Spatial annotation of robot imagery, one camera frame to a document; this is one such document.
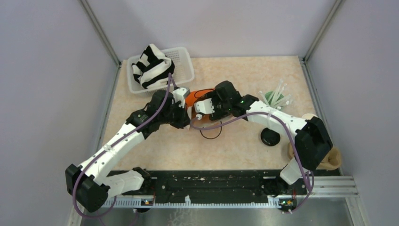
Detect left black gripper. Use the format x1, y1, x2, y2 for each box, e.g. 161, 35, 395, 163
159, 100, 192, 129

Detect orange paper bag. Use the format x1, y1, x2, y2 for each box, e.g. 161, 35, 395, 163
185, 88, 232, 140

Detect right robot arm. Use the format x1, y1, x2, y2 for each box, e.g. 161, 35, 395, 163
212, 81, 333, 194

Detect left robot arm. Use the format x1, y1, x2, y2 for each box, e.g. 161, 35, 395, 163
65, 88, 190, 213

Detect black white striped cloth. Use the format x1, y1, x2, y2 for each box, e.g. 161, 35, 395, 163
131, 44, 175, 89

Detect green straw holder cup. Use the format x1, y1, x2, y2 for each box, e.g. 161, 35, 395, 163
264, 91, 284, 108

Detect black lid on table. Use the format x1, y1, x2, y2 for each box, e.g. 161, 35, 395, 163
260, 128, 281, 146

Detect white wrapped straws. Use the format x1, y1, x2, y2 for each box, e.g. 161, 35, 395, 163
258, 79, 293, 110

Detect stack of paper cups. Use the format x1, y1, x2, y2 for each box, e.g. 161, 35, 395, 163
301, 113, 318, 120

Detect cardboard cup carrier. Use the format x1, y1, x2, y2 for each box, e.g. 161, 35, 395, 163
287, 144, 343, 170

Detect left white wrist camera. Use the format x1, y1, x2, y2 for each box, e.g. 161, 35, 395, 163
172, 87, 191, 108

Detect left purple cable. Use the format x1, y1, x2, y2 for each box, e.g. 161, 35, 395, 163
72, 72, 177, 219

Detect purple cable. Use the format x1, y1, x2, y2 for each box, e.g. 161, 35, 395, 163
72, 72, 177, 219
189, 112, 315, 213

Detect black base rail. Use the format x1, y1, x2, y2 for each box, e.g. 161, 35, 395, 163
103, 168, 309, 210

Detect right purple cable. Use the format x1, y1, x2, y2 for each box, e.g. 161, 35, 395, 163
189, 112, 315, 213

